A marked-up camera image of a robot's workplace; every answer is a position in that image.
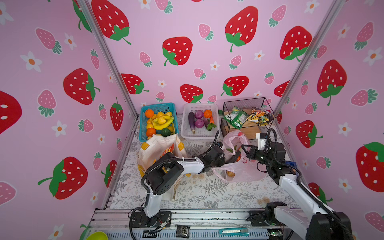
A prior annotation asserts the large orange toy fruit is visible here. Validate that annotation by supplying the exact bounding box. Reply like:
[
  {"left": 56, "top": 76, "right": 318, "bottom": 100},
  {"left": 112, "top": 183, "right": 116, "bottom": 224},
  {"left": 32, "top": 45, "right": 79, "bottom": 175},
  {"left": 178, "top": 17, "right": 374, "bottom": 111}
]
[{"left": 146, "top": 128, "right": 157, "bottom": 138}]

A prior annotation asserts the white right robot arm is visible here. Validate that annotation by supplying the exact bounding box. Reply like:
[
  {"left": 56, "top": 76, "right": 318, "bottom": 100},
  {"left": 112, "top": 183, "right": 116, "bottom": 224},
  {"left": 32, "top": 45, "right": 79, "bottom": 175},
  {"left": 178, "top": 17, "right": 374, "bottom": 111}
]
[{"left": 241, "top": 129, "right": 353, "bottom": 240}]

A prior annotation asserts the red snack packet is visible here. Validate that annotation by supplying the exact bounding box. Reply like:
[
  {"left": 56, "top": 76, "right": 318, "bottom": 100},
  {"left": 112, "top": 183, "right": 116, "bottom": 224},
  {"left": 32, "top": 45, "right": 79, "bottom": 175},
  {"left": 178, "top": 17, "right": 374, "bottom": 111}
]
[{"left": 160, "top": 144, "right": 175, "bottom": 158}]

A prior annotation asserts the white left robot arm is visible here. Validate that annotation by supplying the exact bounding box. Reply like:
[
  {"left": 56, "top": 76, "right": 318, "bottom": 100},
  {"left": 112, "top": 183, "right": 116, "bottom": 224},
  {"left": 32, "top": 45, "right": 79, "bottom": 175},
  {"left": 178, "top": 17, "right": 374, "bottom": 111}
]
[{"left": 129, "top": 145, "right": 226, "bottom": 230}]

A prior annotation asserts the white plastic vegetable basket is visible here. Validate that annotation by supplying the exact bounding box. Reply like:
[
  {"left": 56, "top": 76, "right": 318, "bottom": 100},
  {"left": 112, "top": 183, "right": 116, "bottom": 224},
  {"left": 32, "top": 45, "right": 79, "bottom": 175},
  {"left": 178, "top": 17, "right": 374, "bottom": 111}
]
[{"left": 180, "top": 104, "right": 220, "bottom": 141}]

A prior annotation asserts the dark green round toy fruit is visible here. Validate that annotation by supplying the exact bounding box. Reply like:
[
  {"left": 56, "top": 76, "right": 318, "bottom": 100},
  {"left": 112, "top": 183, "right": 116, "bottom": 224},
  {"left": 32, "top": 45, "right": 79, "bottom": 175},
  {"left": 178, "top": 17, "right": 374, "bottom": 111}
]
[{"left": 161, "top": 128, "right": 172, "bottom": 137}]

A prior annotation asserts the pink plastic grocery bag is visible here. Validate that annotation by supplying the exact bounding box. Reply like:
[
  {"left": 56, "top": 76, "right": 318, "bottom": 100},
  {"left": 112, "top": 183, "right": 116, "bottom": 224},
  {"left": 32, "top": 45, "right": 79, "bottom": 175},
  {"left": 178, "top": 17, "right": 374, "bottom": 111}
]
[{"left": 212, "top": 130, "right": 266, "bottom": 183}]

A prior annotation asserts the colourful snack packet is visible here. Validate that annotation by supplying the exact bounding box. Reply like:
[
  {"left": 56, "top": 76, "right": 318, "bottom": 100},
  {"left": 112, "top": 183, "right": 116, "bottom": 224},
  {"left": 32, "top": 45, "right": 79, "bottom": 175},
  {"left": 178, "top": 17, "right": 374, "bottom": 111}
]
[{"left": 247, "top": 108, "right": 275, "bottom": 127}]

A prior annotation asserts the teal plastic fruit basket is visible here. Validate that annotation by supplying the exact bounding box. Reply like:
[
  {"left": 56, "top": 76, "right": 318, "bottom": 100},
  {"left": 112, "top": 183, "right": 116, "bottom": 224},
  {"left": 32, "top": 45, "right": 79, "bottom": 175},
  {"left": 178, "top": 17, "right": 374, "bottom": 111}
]
[{"left": 139, "top": 103, "right": 179, "bottom": 142}]

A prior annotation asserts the orange toy pumpkin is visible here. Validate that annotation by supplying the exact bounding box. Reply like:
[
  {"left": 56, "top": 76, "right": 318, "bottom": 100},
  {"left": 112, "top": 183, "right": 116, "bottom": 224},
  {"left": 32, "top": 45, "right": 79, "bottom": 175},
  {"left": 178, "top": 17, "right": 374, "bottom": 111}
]
[{"left": 204, "top": 110, "right": 213, "bottom": 119}]

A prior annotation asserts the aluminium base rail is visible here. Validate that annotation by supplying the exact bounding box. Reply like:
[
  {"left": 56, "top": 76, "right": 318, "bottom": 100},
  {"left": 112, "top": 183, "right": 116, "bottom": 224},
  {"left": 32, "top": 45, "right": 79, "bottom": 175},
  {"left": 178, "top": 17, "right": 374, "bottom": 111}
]
[{"left": 82, "top": 209, "right": 305, "bottom": 240}]

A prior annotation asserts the yellow toy lemon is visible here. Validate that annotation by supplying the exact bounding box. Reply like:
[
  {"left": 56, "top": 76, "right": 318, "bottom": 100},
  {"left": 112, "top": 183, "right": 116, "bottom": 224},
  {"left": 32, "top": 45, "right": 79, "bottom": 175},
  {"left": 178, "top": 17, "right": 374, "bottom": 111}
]
[{"left": 157, "top": 117, "right": 167, "bottom": 125}]

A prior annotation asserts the long yellow toy banana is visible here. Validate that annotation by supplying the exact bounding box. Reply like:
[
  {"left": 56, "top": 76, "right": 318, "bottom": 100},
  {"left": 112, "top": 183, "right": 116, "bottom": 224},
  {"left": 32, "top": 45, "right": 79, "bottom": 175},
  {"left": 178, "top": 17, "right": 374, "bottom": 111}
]
[{"left": 152, "top": 116, "right": 174, "bottom": 131}]

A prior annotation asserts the green bowl at front edge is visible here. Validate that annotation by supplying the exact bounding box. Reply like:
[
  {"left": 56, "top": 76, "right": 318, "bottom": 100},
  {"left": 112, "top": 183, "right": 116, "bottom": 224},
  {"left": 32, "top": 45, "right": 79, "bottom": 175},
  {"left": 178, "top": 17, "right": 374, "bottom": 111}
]
[{"left": 86, "top": 232, "right": 108, "bottom": 240}]

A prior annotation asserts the blue object at right edge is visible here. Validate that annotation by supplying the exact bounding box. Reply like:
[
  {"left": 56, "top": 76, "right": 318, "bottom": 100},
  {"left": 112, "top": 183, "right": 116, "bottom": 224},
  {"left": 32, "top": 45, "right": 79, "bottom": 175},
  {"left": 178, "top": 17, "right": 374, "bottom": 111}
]
[{"left": 285, "top": 161, "right": 297, "bottom": 168}]

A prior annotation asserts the white canvas tote bag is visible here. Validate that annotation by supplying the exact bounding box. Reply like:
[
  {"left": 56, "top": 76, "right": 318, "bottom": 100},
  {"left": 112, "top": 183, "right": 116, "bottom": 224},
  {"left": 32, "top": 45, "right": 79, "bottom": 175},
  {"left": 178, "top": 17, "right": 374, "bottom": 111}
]
[{"left": 137, "top": 134, "right": 187, "bottom": 178}]

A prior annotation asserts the brown toy potato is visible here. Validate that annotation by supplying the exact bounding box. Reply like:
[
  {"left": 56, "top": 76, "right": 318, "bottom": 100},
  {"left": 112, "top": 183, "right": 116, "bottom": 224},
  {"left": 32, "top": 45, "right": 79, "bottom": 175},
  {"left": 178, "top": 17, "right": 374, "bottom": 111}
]
[{"left": 226, "top": 171, "right": 236, "bottom": 178}]

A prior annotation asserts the orange toy tangerine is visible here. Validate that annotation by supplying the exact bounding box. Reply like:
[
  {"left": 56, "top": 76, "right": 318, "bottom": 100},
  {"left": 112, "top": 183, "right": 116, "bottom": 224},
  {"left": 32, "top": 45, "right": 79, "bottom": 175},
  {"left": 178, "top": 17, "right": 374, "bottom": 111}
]
[{"left": 145, "top": 109, "right": 155, "bottom": 119}]

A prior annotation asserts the small teal device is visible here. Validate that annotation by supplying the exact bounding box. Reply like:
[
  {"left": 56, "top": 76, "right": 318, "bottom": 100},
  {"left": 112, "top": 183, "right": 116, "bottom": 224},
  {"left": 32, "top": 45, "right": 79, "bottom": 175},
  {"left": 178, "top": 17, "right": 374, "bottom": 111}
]
[{"left": 219, "top": 228, "right": 249, "bottom": 237}]

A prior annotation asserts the black wire mesh basket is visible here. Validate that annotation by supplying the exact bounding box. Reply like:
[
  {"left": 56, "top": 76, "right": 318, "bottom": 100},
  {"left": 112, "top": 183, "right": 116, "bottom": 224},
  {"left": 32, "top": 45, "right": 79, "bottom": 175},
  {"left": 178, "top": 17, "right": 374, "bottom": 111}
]
[{"left": 219, "top": 98, "right": 276, "bottom": 140}]

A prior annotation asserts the green snack packet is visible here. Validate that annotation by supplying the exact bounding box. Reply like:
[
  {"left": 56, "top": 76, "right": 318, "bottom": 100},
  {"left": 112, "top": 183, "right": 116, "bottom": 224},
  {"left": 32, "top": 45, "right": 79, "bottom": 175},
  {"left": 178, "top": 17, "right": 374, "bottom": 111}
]
[{"left": 224, "top": 107, "right": 249, "bottom": 129}]

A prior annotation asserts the long dark purple eggplant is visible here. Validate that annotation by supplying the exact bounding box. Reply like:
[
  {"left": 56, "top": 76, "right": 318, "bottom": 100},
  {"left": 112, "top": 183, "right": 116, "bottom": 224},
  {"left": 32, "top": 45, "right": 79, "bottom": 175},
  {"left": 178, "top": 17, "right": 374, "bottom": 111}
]
[{"left": 188, "top": 112, "right": 196, "bottom": 134}]

